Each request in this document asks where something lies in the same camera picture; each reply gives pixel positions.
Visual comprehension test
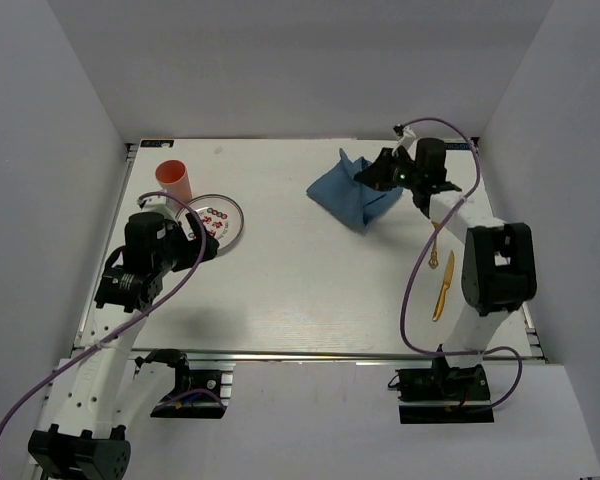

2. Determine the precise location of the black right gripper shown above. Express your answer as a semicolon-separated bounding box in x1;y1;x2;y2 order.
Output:
355;148;423;193

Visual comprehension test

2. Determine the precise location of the left table corner label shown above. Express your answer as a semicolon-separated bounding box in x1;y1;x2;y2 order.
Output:
139;139;174;148

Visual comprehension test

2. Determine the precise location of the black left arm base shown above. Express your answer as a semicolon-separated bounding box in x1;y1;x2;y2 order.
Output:
134;349;233;419

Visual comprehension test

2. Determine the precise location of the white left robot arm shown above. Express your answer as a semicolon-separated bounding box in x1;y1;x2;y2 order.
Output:
28;194;218;479

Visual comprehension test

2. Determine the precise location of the aluminium table edge rail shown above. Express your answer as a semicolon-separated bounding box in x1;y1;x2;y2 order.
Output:
129;346;548;363

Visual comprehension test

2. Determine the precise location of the table corner label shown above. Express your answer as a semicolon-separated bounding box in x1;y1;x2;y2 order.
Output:
139;139;174;148
445;141;478;151

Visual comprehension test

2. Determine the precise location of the gold knife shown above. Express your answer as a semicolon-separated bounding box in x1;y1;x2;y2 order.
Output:
432;251;455;322

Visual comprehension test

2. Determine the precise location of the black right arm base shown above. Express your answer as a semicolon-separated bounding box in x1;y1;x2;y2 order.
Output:
387;365;494;425

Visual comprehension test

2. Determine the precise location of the blue cloth napkin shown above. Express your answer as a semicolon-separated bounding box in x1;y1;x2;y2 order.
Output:
306;149;403;233

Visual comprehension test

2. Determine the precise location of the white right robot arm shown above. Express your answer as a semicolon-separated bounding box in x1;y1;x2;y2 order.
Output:
354;138;537;399

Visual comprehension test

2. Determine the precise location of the right table corner label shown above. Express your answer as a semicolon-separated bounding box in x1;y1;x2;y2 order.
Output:
445;141;478;151

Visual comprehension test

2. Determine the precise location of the white plate with red characters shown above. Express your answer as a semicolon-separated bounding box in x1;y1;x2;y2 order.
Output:
189;194;244;256

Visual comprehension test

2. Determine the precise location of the pink plastic cup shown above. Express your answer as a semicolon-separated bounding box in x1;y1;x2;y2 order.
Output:
155;159;192;202

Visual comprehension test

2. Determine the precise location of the gold fork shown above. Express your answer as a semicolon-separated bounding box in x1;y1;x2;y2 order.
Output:
428;221;439;270

